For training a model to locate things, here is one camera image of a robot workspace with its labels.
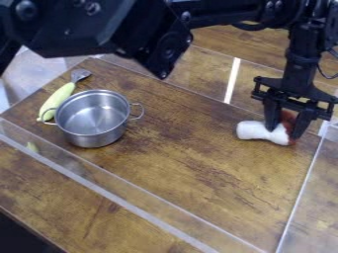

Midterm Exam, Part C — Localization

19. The silver metal pot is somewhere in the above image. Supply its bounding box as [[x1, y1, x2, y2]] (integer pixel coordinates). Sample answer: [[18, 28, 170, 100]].
[[42, 89, 146, 148]]

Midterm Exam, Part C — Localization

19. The yellow handled metal spatula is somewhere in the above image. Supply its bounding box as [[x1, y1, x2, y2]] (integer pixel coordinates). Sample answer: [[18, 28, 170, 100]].
[[38, 69, 91, 122]]

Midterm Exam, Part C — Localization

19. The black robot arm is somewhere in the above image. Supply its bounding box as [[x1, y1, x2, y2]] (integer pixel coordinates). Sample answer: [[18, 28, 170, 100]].
[[0, 0, 338, 138]]

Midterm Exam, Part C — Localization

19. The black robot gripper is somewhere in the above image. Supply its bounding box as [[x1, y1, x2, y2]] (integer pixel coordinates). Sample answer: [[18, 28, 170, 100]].
[[253, 48, 338, 139]]

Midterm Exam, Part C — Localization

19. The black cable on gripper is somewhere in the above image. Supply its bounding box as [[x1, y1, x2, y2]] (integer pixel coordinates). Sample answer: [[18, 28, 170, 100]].
[[316, 47, 338, 80]]

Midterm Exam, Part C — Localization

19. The red and white plush mushroom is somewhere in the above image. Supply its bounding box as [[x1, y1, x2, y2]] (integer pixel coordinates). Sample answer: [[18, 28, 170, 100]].
[[237, 111, 296, 146]]

